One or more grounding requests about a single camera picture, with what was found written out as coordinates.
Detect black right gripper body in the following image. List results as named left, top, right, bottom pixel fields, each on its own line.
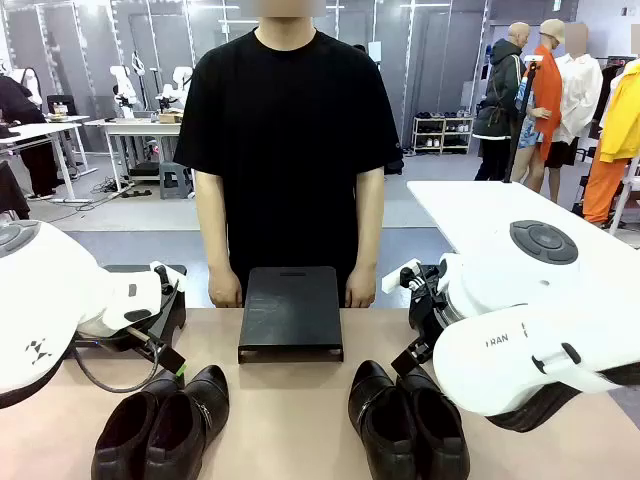
left=410, top=264, right=449, bottom=351

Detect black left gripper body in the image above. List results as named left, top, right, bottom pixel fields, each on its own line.
left=124, top=323, right=170, bottom=363

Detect person's right forearm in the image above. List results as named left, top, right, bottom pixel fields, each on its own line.
left=197, top=214, right=236, bottom=275

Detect person's left forearm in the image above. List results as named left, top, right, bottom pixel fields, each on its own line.
left=350, top=214, right=384, bottom=275

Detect person in black T-shirt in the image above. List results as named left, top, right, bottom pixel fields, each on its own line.
left=173, top=27, right=404, bottom=309

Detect background person in black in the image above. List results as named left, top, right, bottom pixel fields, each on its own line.
left=0, top=74, right=60, bottom=200

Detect person's left hand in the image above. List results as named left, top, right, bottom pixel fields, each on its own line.
left=344, top=264, right=378, bottom=309

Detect person's right hand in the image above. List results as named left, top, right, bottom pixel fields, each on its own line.
left=208, top=264, right=245, bottom=309

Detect large white table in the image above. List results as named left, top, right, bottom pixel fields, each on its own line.
left=406, top=179, right=640, bottom=311

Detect grey plastic stool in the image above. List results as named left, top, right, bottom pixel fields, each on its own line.
left=158, top=160, right=194, bottom=202

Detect white shoe rack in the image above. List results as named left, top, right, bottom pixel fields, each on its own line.
left=411, top=115, right=474, bottom=156

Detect orange hanging trousers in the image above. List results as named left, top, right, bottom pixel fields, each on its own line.
left=581, top=157, right=632, bottom=225

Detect mannequin in dark jacket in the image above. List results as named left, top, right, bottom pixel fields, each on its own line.
left=472, top=21, right=532, bottom=182

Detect white background workbench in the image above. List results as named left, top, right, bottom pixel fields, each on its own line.
left=83, top=116, right=185, bottom=194

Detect white background desk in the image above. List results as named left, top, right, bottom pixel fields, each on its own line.
left=0, top=121, right=99, bottom=204

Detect mannequin in orange garment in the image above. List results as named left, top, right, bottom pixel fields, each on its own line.
left=509, top=18, right=567, bottom=202

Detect figure in white shirt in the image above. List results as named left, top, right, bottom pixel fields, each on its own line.
left=543, top=22, right=605, bottom=204

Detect yellow hanging jacket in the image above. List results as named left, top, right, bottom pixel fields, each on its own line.
left=598, top=58, right=640, bottom=165

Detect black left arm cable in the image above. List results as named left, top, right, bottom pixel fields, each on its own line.
left=72, top=344, right=170, bottom=395

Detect black right arm cable sleeve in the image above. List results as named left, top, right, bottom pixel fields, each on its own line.
left=487, top=362, right=640, bottom=434

